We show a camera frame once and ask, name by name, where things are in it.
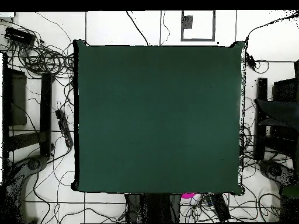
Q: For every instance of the black flat device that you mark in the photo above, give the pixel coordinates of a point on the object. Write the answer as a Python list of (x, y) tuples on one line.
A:
[(219, 207)]

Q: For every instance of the dark green table cloth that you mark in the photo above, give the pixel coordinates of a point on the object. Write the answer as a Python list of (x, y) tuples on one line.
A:
[(158, 116)]

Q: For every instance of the pink round object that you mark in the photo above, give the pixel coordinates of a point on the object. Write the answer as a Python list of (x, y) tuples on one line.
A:
[(188, 195)]

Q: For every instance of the black power strip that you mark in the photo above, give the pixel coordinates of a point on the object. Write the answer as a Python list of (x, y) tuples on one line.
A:
[(64, 127)]

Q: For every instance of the dark grey square plate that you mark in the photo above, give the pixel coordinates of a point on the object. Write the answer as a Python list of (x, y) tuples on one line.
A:
[(187, 22)]

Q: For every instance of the black upright bar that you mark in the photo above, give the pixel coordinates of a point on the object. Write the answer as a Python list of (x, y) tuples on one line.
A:
[(261, 89)]

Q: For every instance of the grey wheeled base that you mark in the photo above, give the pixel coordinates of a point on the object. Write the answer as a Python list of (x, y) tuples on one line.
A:
[(33, 164)]

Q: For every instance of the dark wheeled base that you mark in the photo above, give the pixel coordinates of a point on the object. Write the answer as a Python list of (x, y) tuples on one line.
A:
[(274, 170)]

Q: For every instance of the black chair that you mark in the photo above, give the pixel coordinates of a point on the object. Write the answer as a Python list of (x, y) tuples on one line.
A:
[(285, 91)]

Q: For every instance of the black electronics box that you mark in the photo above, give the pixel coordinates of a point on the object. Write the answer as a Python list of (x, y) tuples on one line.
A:
[(19, 36)]

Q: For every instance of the black metal frame stand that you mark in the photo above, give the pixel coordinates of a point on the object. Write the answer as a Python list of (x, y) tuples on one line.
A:
[(45, 105)]

